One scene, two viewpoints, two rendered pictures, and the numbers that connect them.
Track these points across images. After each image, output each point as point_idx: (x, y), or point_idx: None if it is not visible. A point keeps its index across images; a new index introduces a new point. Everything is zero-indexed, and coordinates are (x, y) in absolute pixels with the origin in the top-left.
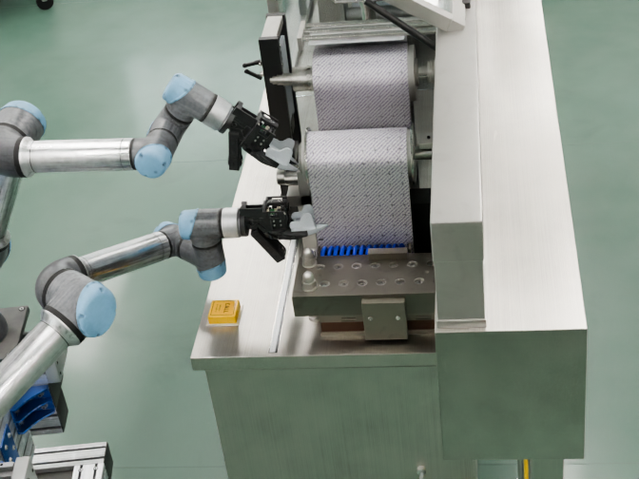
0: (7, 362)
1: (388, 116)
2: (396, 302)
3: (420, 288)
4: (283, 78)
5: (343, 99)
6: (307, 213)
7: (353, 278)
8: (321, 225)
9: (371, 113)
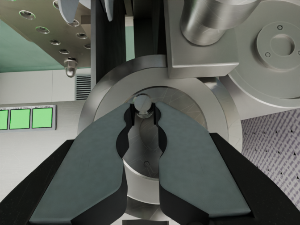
0: None
1: (248, 133)
2: (23, 37)
3: (53, 52)
4: None
5: (297, 175)
6: (68, 22)
7: (28, 5)
8: (87, 3)
9: (263, 139)
